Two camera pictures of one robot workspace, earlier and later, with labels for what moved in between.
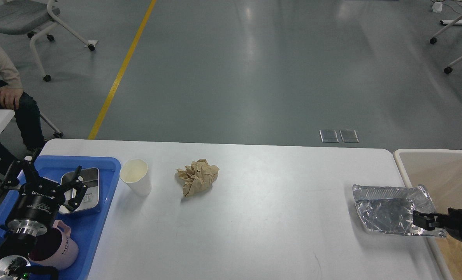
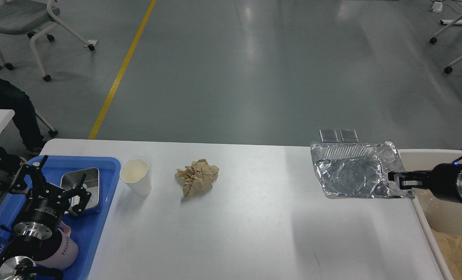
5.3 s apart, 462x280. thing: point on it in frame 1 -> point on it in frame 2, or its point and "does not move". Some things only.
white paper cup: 133,172 does not move
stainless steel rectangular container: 90,178 does not move
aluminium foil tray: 389,210 -> 358,170
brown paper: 197,177 does not move
